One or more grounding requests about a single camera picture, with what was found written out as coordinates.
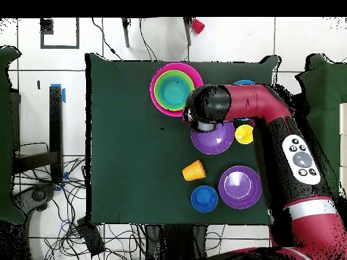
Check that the light blue plastic bowl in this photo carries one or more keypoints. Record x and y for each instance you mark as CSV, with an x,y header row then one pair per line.
x,y
244,81

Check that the yellow plastic cup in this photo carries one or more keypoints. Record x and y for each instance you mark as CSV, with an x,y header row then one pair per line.
x,y
244,134

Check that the blue tape strip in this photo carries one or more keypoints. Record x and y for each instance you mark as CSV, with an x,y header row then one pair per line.
x,y
64,96

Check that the pink plastic bowl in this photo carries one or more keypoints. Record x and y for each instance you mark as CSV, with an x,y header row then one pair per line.
x,y
156,81

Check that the orange plastic cup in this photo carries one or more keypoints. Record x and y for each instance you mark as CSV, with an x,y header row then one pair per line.
x,y
193,171

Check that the grey tripod leg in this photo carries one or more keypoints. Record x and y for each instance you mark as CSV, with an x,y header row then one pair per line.
x,y
187,29
125,32

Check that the purple plastic bowl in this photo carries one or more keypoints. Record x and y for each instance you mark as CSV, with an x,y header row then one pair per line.
x,y
240,189
214,140

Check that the red plastic cup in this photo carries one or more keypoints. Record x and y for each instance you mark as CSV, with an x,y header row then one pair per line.
x,y
198,26

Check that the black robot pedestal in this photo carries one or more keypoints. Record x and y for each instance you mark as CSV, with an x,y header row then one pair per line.
x,y
176,243

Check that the black power strip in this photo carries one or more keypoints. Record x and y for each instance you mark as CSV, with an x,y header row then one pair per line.
x,y
90,238

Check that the black square floor frame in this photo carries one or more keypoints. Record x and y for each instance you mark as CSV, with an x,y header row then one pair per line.
x,y
46,27

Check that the black office chair base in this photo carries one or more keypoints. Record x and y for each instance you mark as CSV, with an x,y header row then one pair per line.
x,y
38,195

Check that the black table frame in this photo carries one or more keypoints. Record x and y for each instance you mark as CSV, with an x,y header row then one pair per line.
x,y
56,122

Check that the green plastic bowl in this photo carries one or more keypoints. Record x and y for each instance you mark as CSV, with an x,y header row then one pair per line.
x,y
158,81

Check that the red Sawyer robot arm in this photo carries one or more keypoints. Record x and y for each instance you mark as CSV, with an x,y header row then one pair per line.
x,y
298,176

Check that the dark green table cloth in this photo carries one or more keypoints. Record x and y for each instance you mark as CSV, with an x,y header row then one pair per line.
x,y
122,162

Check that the small dark blue bowl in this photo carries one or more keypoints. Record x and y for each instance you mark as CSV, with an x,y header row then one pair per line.
x,y
204,199

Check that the green cloth side table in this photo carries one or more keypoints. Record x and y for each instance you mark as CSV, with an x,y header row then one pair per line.
x,y
325,108
5,135

